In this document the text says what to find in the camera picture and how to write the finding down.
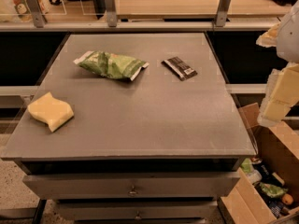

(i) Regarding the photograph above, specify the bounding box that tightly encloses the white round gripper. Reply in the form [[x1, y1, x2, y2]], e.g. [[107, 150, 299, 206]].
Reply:
[[256, 0, 299, 127]]

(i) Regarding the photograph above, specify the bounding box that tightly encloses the green jalapeno chip bag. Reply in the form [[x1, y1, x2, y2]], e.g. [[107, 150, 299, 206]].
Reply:
[[74, 51, 149, 81]]

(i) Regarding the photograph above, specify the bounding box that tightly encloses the green snack bag in box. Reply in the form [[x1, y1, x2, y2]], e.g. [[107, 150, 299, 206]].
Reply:
[[259, 182, 288, 199]]

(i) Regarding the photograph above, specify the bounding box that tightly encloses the white printed plastic bag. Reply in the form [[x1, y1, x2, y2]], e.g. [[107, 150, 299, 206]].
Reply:
[[0, 0, 49, 22]]

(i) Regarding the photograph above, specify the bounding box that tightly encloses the cardboard box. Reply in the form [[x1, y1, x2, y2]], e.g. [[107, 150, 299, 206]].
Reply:
[[220, 103, 299, 224]]

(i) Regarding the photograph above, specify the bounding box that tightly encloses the dark brown snack bar wrapper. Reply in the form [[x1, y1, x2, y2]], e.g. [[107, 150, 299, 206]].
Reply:
[[163, 57, 197, 81]]

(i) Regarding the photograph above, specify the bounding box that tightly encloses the dark bottle in box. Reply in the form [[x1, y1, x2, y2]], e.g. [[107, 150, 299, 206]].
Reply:
[[251, 158, 285, 187]]

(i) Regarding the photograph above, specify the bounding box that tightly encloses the orange fruit in box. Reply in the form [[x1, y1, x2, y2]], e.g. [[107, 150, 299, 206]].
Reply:
[[281, 193, 293, 205]]

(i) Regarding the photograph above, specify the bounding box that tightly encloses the grey drawer cabinet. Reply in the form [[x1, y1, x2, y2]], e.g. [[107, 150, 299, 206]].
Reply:
[[2, 33, 255, 224]]

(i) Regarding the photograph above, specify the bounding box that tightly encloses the yellow wavy sponge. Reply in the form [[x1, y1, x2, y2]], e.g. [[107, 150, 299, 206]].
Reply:
[[27, 92, 74, 133]]

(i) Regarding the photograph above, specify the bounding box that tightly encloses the lower grey drawer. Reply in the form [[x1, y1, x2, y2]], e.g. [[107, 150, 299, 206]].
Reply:
[[57, 201, 218, 220]]

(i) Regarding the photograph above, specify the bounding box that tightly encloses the grey drawer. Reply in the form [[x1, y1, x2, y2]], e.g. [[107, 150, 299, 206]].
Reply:
[[23, 172, 239, 200], [57, 201, 218, 220]]

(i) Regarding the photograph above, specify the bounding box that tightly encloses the upper grey drawer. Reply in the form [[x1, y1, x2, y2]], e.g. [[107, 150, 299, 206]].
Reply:
[[23, 172, 239, 200]]

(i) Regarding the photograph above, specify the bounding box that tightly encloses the right grey metal bracket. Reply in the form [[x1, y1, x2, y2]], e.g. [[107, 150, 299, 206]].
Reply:
[[214, 0, 231, 27]]

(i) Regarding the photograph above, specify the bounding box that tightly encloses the grey metal bracket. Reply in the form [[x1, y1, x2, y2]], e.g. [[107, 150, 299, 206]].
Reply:
[[26, 0, 46, 28], [214, 0, 231, 27], [105, 0, 118, 27]]

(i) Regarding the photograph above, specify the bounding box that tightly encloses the middle grey metal bracket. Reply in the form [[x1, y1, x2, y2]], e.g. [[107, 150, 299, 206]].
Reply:
[[105, 0, 118, 27]]

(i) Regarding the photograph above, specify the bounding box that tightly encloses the left grey metal bracket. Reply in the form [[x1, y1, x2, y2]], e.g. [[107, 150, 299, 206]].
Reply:
[[26, 0, 46, 28]]

